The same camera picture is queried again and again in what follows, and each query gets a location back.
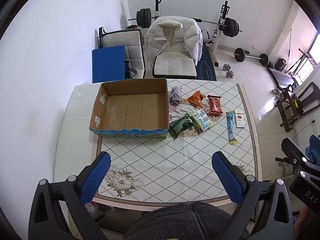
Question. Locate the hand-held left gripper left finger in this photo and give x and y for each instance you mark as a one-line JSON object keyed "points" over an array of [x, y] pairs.
{"points": [[96, 177]]}

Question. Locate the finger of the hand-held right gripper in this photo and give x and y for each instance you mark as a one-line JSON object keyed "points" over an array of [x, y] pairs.
{"points": [[293, 150], [315, 142]]}

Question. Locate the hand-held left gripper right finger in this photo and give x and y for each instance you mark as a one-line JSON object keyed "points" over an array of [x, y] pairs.
{"points": [[228, 177]]}

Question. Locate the blue tube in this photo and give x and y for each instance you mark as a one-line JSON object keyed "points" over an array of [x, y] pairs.
{"points": [[230, 126]]}

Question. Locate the white red cigarette pack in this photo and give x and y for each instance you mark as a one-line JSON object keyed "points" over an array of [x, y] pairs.
{"points": [[239, 121]]}

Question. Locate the white blue tissue pack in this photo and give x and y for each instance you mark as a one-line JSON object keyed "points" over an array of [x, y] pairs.
{"points": [[202, 120]]}

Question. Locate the green packet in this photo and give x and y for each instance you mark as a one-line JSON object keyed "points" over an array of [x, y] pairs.
{"points": [[180, 126]]}

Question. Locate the red snack packet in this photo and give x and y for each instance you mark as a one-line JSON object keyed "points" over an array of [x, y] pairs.
{"points": [[215, 105]]}

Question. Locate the cardboard box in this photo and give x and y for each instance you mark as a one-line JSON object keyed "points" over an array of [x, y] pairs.
{"points": [[135, 110]]}

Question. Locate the orange snack packet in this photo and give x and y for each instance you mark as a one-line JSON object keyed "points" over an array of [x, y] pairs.
{"points": [[196, 98]]}

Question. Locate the purple cloth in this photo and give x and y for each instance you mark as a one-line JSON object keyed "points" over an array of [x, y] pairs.
{"points": [[175, 96]]}

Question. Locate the person's right forearm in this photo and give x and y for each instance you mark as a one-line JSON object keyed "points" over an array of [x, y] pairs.
{"points": [[300, 222]]}

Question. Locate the dark wooden furniture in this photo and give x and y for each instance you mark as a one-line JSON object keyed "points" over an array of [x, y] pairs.
{"points": [[285, 116]]}

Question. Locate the person's grey fleece clothing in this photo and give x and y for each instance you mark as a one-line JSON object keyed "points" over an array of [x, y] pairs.
{"points": [[180, 222]]}

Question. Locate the window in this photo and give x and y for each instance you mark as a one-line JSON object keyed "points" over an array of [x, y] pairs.
{"points": [[308, 62]]}

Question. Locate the chrome dumbbell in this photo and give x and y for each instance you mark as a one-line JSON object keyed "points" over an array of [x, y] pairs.
{"points": [[230, 74], [226, 67]]}

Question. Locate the small barbell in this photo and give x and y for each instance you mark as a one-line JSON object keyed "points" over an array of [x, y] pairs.
{"points": [[240, 54]]}

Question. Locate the chrome chair base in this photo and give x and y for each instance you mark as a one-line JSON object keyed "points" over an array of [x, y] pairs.
{"points": [[133, 73]]}

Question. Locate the blue board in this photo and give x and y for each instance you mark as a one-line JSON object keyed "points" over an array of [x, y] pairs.
{"points": [[107, 65]]}

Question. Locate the white padded chair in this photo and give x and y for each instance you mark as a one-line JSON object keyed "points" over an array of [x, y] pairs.
{"points": [[172, 65], [135, 52]]}

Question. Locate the white weight rack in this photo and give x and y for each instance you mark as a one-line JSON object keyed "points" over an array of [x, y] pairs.
{"points": [[217, 37]]}

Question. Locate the barbell with black plates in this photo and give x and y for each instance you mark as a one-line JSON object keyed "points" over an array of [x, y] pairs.
{"points": [[231, 27]]}

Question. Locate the black pole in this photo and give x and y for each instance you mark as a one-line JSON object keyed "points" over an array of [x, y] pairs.
{"points": [[101, 37]]}

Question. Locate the white puffer jacket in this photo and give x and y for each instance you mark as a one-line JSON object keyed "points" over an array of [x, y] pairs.
{"points": [[192, 35]]}

